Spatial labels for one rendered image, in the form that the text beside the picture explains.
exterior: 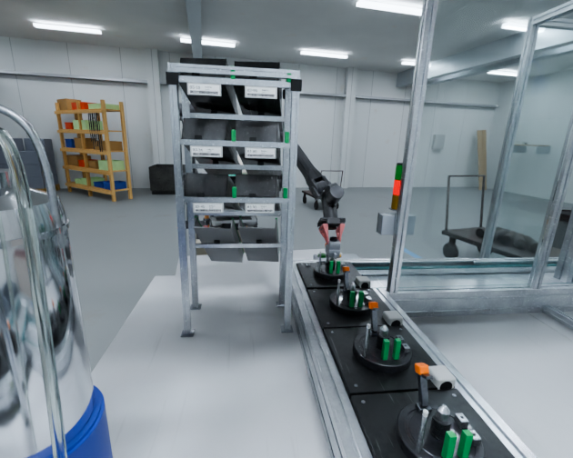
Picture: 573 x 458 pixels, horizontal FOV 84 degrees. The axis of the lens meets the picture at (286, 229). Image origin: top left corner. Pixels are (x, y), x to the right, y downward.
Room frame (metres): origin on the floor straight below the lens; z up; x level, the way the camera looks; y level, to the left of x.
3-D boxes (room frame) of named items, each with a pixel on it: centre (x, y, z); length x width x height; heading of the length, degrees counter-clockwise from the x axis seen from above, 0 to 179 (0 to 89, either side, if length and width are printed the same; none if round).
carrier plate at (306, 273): (1.19, -0.18, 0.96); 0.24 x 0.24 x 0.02; 7
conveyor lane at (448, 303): (1.20, -0.48, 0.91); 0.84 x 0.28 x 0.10; 97
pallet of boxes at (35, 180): (7.86, 6.60, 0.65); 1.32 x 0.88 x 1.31; 104
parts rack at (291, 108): (1.02, 0.16, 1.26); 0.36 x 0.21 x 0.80; 97
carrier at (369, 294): (0.93, -0.22, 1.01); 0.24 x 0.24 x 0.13; 7
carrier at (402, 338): (0.69, -0.25, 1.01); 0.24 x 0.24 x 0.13; 7
